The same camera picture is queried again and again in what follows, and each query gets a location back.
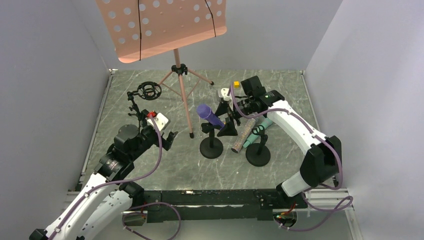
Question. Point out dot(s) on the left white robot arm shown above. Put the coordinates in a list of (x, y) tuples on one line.
[(107, 192)]

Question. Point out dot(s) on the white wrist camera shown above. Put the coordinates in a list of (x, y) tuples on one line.
[(158, 119), (224, 95)]

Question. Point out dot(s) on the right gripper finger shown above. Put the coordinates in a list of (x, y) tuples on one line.
[(229, 128), (223, 108)]

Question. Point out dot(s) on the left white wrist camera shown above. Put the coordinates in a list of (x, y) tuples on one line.
[(158, 119)]

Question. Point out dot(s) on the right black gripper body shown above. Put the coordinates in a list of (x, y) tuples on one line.
[(234, 117)]

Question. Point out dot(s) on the black shock mount tripod stand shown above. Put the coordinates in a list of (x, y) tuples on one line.
[(147, 91)]

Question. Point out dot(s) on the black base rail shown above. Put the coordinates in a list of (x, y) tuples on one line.
[(213, 204)]

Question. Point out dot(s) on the teal green microphone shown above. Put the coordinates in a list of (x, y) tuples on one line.
[(256, 132)]

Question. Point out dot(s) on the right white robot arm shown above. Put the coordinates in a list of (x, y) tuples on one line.
[(322, 154)]

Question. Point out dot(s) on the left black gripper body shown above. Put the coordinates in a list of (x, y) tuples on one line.
[(168, 139)]

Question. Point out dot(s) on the pink perforated music stand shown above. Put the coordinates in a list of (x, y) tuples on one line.
[(141, 29)]

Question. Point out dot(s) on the black round base mic stand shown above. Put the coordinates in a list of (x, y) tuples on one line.
[(258, 154)]

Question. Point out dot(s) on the black desk mic stand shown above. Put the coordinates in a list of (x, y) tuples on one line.
[(210, 147)]

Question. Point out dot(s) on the purple microphone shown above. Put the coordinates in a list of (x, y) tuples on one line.
[(205, 112)]

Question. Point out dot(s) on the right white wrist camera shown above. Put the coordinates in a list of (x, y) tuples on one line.
[(224, 95)]

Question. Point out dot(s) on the glitter sequin microphone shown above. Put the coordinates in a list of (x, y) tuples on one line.
[(243, 134)]

